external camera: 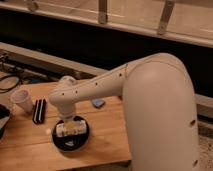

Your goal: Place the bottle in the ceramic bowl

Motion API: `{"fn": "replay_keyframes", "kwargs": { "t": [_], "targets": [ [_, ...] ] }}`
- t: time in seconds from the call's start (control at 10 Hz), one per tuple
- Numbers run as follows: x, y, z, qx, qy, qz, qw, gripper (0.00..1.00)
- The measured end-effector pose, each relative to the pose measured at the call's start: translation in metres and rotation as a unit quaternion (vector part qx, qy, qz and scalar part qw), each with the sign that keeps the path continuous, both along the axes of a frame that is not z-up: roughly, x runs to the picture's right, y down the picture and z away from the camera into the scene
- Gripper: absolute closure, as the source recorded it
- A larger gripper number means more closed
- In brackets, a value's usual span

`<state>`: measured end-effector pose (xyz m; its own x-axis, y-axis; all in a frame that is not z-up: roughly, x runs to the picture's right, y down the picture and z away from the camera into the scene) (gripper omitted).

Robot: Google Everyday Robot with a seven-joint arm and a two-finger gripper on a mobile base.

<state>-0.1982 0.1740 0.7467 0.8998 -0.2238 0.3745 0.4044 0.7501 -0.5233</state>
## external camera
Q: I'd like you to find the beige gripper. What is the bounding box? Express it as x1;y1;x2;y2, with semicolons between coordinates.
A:
56;120;87;137

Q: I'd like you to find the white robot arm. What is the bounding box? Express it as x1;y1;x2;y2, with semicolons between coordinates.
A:
49;53;199;171

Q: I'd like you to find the black ceramic bowl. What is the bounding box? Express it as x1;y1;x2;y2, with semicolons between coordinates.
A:
52;116;90;151

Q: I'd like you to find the black rectangular block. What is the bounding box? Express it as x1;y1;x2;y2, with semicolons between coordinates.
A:
32;99;46;124

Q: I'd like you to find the small blue object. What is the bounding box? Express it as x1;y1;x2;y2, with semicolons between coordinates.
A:
92;99;105;108

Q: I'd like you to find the translucent plastic cup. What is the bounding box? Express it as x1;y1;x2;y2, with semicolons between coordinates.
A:
10;90;33;113

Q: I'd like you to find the dark object at left edge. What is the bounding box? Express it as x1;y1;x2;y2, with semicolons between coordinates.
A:
0;104;10;139

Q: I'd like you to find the black cable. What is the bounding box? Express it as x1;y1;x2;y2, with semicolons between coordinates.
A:
0;74;23;94

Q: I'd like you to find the metal bracket middle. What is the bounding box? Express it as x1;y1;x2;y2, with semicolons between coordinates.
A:
98;0;108;24

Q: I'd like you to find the metal bracket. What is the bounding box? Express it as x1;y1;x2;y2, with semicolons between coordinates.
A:
98;0;108;24
157;0;176;35

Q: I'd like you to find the metal bracket right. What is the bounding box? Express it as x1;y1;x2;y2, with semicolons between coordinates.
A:
157;0;176;35

